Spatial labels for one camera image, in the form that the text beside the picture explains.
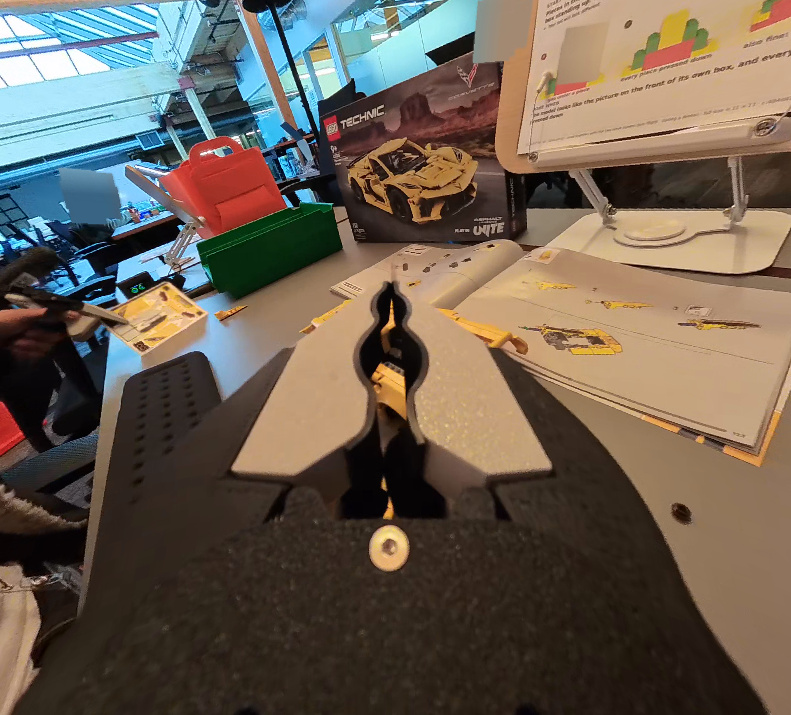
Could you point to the wooden clipboard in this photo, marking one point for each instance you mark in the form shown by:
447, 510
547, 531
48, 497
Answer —
510, 128

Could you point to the red carry bag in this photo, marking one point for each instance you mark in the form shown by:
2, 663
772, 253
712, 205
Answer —
228, 183

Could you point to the green plastic bin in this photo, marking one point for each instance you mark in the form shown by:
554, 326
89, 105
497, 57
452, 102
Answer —
272, 251

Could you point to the white shirt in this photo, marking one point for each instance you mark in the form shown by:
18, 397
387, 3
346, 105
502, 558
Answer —
15, 634

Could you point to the open instruction booklet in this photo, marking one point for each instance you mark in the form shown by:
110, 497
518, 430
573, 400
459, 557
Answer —
649, 369

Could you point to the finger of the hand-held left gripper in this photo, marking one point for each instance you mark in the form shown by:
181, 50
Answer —
102, 318
86, 328

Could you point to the toy car box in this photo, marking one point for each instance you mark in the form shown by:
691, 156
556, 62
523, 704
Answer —
420, 171

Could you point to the black perforated board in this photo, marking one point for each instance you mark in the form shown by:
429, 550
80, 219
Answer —
167, 400

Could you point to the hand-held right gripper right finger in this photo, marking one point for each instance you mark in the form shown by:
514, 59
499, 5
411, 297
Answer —
482, 412

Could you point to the black digital timer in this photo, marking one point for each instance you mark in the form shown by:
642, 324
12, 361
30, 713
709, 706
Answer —
136, 285

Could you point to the grey desk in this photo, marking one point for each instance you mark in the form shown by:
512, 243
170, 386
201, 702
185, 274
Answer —
710, 573

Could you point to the dark sherpa-lined jacket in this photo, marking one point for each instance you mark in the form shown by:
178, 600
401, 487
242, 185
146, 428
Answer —
37, 536

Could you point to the printed instruction sheet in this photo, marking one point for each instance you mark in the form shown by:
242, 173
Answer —
649, 16

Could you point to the yellow brick toy car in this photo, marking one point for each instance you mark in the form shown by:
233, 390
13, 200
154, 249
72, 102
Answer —
494, 335

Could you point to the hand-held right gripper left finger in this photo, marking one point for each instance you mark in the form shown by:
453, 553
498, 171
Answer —
309, 412

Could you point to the yellow sticker sheet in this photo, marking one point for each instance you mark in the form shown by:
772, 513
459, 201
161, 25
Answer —
160, 316

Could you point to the small yellow wedge piece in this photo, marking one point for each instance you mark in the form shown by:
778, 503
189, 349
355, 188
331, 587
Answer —
232, 312

